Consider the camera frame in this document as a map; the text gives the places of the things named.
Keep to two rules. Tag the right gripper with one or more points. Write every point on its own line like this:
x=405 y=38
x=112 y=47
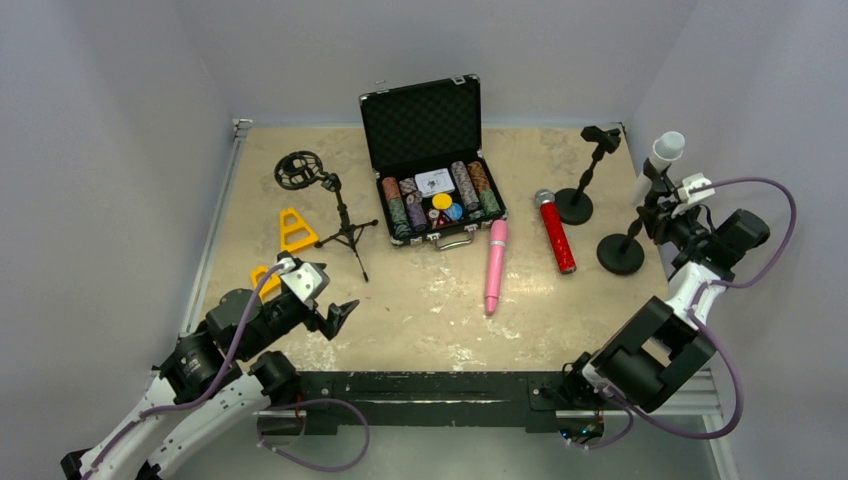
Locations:
x=654 y=201

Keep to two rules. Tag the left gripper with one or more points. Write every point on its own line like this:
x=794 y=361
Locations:
x=320 y=315

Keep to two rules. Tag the black round-base mic stand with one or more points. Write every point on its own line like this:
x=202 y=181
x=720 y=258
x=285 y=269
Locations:
x=621 y=253

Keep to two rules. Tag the white microphone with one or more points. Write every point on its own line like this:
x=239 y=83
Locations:
x=666 y=149

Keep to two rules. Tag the red glitter microphone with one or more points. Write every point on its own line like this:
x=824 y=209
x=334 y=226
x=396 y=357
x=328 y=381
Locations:
x=545 y=201

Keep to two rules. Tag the black tripod shock-mount stand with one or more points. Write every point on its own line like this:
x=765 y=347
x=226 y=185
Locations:
x=299 y=170

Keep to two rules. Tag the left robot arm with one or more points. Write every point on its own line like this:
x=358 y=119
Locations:
x=215 y=377

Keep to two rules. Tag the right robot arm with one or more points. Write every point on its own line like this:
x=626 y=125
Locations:
x=663 y=344

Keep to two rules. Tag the yellow triangle stand lower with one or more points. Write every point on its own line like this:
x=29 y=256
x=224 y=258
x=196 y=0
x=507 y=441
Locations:
x=267 y=285

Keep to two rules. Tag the yellow triangle stand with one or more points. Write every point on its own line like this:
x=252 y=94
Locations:
x=267 y=285
x=295 y=234

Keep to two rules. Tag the yellow triangle stand upper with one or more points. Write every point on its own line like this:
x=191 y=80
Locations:
x=295 y=234

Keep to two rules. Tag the black rear round-base stand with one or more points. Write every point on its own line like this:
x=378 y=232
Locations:
x=574 y=206

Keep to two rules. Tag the pink microphone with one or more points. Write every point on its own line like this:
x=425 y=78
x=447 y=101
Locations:
x=499 y=235

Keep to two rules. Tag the black poker chip case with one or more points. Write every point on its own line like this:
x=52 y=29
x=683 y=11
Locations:
x=424 y=144

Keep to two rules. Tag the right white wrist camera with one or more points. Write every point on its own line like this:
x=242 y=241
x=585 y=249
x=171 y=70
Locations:
x=692 y=191

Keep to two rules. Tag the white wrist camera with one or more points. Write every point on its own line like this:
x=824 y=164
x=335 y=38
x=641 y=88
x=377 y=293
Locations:
x=692 y=191
x=305 y=280

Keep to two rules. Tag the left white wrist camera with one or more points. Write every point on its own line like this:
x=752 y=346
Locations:
x=305 y=280

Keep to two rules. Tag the black front mounting rail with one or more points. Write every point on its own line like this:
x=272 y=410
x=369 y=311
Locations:
x=536 y=401

